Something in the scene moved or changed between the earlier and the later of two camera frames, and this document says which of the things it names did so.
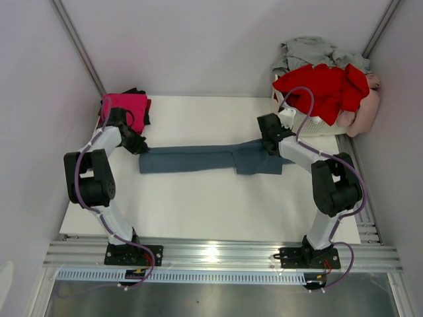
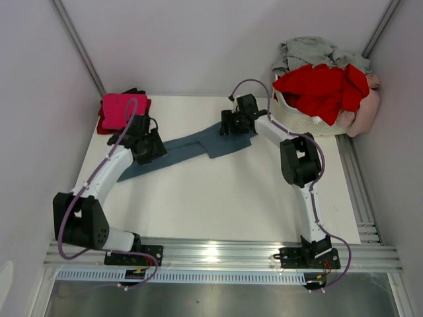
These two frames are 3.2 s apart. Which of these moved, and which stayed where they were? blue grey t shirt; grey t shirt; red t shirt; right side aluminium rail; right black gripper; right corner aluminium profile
Moved: right black gripper; blue grey t shirt
Stayed: right corner aluminium profile; right side aluminium rail; red t shirt; grey t shirt
